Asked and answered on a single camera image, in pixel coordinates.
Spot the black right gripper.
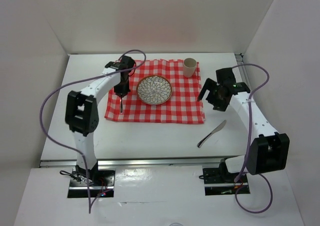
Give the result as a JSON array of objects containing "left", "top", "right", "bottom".
[{"left": 197, "top": 78, "right": 229, "bottom": 112}]

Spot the silver fork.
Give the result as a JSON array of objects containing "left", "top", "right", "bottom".
[{"left": 120, "top": 94, "right": 124, "bottom": 114}]

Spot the silver table knife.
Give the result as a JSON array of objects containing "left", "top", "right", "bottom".
[{"left": 196, "top": 120, "right": 227, "bottom": 148}]

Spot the floral patterned ceramic bowl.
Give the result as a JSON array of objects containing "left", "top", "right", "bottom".
[{"left": 136, "top": 75, "right": 173, "bottom": 105}]

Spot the red white checkered cloth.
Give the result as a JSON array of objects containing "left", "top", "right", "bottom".
[{"left": 104, "top": 59, "right": 205, "bottom": 124}]

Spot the beige cup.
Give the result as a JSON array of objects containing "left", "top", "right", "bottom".
[{"left": 183, "top": 58, "right": 197, "bottom": 78}]

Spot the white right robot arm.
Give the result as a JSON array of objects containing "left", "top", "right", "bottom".
[{"left": 197, "top": 67, "right": 290, "bottom": 182}]

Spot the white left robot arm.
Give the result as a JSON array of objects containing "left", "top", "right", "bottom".
[{"left": 65, "top": 56, "right": 136, "bottom": 185}]

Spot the aluminium frame rail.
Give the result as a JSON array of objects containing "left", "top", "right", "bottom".
[{"left": 40, "top": 54, "right": 248, "bottom": 167}]

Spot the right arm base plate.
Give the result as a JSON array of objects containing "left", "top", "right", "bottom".
[{"left": 199, "top": 168, "right": 251, "bottom": 196}]

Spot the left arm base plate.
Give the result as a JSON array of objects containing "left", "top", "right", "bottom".
[{"left": 59, "top": 170, "right": 115, "bottom": 198}]

